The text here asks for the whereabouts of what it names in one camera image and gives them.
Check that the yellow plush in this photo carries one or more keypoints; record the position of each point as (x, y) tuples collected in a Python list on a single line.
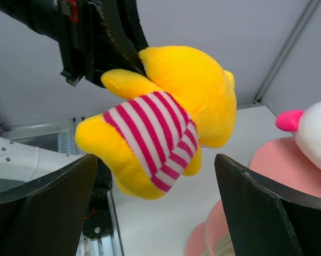
[(186, 101)]

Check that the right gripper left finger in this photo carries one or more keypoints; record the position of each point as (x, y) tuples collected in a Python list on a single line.
[(46, 215)]

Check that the aluminium front rail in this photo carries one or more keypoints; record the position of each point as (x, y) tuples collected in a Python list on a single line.
[(110, 245)]

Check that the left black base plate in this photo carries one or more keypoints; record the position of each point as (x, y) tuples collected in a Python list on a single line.
[(98, 222)]

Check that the pink three-tier wooden shelf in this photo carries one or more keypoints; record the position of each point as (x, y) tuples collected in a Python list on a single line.
[(279, 160)]

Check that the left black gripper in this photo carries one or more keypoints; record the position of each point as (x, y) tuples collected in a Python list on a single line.
[(117, 35)]

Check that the white pink plush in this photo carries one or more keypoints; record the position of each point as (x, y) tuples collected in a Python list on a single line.
[(306, 126)]

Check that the white slotted cable duct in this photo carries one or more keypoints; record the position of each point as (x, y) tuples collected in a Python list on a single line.
[(66, 143)]

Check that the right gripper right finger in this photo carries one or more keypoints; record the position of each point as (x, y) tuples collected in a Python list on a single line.
[(265, 217)]

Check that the right aluminium frame post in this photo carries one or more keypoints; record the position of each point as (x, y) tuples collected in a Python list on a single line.
[(300, 24)]

